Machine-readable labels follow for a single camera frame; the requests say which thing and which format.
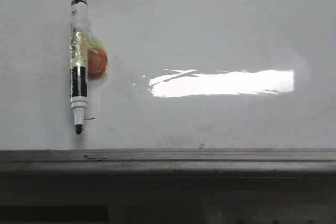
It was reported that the white whiteboard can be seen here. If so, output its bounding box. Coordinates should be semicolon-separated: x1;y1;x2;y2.
1;0;335;150

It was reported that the black and white whiteboard marker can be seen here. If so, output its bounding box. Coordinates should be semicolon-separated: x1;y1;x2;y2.
68;0;109;135

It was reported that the grey aluminium whiteboard frame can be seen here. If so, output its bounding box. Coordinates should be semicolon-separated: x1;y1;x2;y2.
1;148;335;178

